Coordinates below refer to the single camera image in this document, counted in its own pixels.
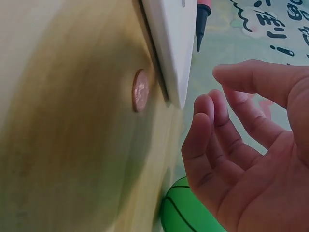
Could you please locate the person's right hand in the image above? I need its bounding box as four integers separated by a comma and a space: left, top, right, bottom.
181, 59, 309, 232

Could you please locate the green ball with black lines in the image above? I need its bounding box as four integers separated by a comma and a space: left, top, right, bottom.
161, 175, 224, 232

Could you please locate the copper coin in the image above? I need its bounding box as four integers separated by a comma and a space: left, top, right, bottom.
131, 69, 150, 113

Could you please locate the white flat box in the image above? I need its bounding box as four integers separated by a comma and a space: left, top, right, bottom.
141, 0, 198, 109

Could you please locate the black and red pen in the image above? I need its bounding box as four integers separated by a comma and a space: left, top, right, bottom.
196, 0, 213, 53

